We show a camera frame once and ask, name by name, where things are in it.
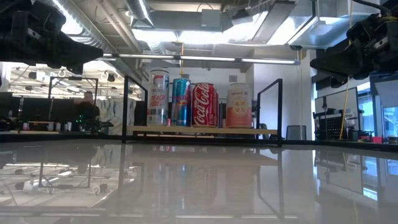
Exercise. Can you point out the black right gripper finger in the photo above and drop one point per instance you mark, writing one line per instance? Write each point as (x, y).
(339, 60)
(339, 81)

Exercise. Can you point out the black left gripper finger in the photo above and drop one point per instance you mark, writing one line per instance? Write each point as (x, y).
(74, 51)
(75, 68)

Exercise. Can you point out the white Celsius peach can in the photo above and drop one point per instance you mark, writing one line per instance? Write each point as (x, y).
(158, 99)

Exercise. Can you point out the white pink Spindrift can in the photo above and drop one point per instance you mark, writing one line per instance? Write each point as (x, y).
(239, 109)

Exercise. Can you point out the blue silver Red Bull can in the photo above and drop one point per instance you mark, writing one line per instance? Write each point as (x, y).
(182, 105)

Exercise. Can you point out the black-framed glass panel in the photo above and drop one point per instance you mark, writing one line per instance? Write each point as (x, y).
(342, 99)

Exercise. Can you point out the person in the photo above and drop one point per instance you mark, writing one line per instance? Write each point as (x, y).
(88, 112)

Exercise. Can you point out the black pegboard rack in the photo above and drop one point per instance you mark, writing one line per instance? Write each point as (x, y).
(331, 127)

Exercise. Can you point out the white blue patterned sheet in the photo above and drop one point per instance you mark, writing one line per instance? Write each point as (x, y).
(115, 115)

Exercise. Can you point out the grey waste bin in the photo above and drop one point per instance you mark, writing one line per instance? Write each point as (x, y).
(295, 133)

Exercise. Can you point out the small red box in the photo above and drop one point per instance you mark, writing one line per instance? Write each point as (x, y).
(377, 139)

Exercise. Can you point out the bright ceiling light panel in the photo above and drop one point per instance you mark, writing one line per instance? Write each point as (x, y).
(174, 36)

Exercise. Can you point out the small pink background can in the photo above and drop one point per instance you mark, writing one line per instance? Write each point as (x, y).
(169, 122)

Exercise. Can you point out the black background frame stand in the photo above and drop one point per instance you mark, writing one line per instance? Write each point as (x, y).
(74, 78)

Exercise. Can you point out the silver round ventilation duct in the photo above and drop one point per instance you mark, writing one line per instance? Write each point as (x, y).
(93, 34)

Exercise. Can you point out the short silver flexible duct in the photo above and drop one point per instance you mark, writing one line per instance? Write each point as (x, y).
(141, 12)

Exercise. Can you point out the grey wall vent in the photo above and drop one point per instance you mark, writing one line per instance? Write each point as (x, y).
(233, 78)

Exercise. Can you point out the grey wall box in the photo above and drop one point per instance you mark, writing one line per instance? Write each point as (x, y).
(184, 76)

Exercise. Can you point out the wooden shelf with black frame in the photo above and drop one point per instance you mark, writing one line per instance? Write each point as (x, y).
(236, 131)

